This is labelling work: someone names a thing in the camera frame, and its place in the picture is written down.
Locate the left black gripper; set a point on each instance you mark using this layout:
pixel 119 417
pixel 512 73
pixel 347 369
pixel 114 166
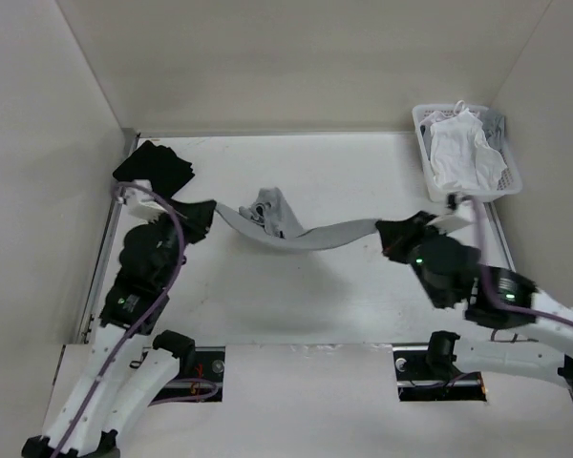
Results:
pixel 196 218

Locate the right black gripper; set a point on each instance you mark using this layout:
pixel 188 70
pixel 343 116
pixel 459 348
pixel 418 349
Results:
pixel 395 234

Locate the grey tank top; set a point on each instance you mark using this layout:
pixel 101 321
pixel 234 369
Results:
pixel 271 221

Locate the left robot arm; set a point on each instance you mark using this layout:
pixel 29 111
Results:
pixel 128 366

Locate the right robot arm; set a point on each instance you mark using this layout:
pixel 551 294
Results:
pixel 531 334

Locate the folded black tank top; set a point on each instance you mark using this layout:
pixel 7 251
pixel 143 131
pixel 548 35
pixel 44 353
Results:
pixel 158 164

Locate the white tank top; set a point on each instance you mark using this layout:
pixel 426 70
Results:
pixel 458 151

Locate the white plastic laundry basket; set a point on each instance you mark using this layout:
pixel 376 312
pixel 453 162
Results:
pixel 510 182

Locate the grey garment in basket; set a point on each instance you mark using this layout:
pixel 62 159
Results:
pixel 493 126

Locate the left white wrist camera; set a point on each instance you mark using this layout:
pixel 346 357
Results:
pixel 139 204

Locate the metal table edge rail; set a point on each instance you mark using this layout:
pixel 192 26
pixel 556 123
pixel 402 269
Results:
pixel 86 313

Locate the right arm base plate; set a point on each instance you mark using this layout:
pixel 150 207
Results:
pixel 417 381

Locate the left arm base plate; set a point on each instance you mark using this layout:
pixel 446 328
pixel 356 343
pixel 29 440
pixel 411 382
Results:
pixel 200 376

